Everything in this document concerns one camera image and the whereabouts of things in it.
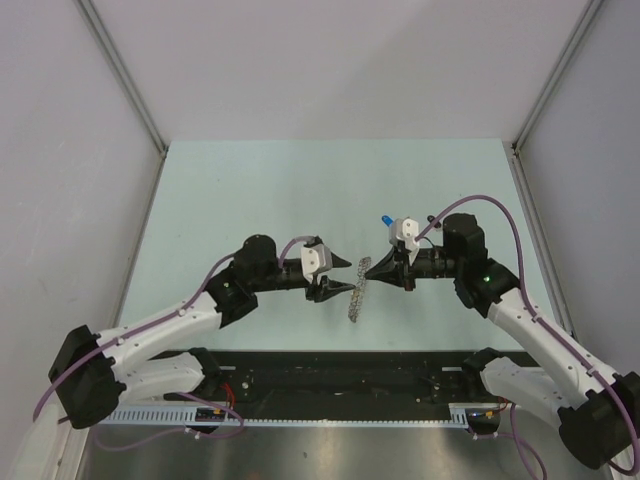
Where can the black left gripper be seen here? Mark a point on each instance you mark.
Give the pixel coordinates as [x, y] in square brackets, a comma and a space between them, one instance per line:
[325, 289]

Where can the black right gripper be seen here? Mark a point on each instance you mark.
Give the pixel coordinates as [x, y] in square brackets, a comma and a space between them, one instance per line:
[395, 268]

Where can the steel disc with key rings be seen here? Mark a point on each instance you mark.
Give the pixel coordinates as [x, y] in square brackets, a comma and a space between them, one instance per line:
[357, 295]

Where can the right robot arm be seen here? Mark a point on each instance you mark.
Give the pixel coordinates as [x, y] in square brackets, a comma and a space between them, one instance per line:
[594, 408]

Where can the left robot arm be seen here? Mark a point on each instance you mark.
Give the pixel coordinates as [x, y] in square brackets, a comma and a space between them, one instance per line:
[96, 372]

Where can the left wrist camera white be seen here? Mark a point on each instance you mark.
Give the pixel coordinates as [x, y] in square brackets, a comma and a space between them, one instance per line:
[316, 258]

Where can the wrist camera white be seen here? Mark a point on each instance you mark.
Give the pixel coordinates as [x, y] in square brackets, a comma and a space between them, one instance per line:
[403, 233]
[316, 258]

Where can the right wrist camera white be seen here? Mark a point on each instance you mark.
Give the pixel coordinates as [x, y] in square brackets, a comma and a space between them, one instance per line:
[403, 233]

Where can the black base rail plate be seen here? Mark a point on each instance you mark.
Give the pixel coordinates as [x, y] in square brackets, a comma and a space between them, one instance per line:
[437, 376]

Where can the grey slotted cable duct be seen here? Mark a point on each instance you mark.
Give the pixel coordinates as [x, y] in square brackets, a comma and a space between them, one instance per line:
[192, 415]

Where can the right aluminium frame post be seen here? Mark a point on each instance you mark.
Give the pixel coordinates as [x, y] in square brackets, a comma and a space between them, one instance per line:
[569, 51]

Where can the aluminium frame post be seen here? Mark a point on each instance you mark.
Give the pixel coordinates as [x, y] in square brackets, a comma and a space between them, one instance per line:
[569, 51]
[116, 63]

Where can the left aluminium frame post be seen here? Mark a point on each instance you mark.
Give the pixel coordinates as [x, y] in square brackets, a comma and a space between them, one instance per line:
[116, 63]

